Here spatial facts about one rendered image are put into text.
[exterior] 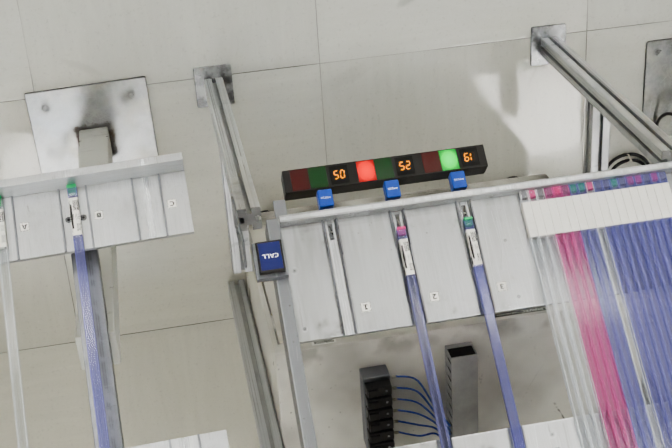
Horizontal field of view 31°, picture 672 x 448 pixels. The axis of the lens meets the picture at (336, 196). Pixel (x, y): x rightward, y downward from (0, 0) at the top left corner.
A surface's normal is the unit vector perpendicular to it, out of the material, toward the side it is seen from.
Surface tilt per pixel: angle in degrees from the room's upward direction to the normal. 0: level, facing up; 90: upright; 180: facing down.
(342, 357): 0
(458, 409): 0
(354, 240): 48
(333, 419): 0
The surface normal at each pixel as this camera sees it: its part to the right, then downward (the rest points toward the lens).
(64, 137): 0.18, 0.43
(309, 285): 0.07, -0.37
